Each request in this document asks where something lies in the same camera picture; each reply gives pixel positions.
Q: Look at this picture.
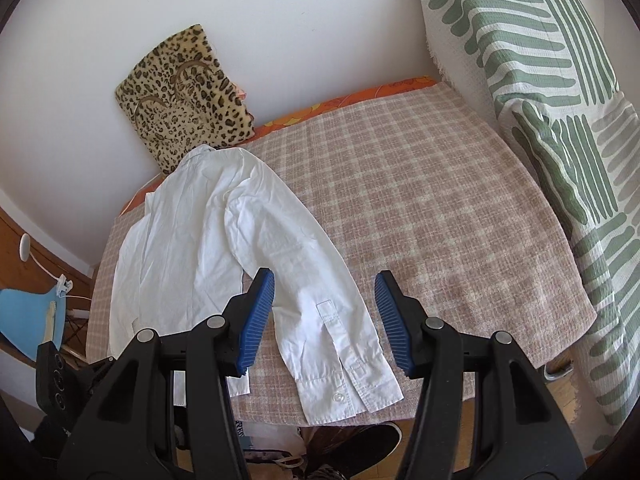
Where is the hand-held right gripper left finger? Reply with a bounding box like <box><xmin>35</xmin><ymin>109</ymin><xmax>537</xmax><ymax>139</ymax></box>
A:
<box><xmin>57</xmin><ymin>267</ymin><xmax>277</xmax><ymax>480</ymax></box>

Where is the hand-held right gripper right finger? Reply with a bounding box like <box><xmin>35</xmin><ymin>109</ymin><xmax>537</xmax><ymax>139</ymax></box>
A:
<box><xmin>374</xmin><ymin>269</ymin><xmax>588</xmax><ymax>480</ymax></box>

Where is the white long-sleeved shirt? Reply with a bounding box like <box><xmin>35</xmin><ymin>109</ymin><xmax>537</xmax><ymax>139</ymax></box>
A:
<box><xmin>106</xmin><ymin>144</ymin><xmax>405</xmax><ymax>427</ymax></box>

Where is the blue chair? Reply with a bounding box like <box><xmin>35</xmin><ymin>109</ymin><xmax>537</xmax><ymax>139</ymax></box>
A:
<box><xmin>0</xmin><ymin>285</ymin><xmax>68</xmax><ymax>356</ymax></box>

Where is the pink checked blanket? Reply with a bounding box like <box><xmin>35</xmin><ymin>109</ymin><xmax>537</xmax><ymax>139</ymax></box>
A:
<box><xmin>85</xmin><ymin>81</ymin><xmax>598</xmax><ymax>428</ymax></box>

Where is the white plastic bag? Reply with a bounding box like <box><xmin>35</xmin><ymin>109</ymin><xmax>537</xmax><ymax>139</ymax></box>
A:
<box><xmin>240</xmin><ymin>422</ymin><xmax>306</xmax><ymax>480</ymax></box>

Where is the white clip lamp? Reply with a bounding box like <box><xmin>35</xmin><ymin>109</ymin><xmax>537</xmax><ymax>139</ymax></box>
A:
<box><xmin>19</xmin><ymin>232</ymin><xmax>73</xmax><ymax>298</ymax></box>

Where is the black shoe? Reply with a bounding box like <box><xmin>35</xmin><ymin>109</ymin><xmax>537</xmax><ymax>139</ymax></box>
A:
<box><xmin>305</xmin><ymin>422</ymin><xmax>403</xmax><ymax>480</ymax></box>

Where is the striped trouser leg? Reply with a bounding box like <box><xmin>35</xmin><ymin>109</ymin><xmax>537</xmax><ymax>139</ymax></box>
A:
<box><xmin>305</xmin><ymin>462</ymin><xmax>346</xmax><ymax>480</ymax></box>

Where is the orange floral sheet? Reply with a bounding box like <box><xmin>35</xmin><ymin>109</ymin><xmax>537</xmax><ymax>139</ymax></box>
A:
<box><xmin>122</xmin><ymin>75</ymin><xmax>437</xmax><ymax>216</ymax></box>

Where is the leopard print bag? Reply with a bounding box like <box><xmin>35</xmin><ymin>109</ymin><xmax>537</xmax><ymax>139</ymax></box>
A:
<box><xmin>114</xmin><ymin>23</ymin><xmax>257</xmax><ymax>176</ymax></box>

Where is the green patterned white cushion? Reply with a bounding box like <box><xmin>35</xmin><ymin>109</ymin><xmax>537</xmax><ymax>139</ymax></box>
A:
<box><xmin>415</xmin><ymin>0</ymin><xmax>640</xmax><ymax>453</ymax></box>

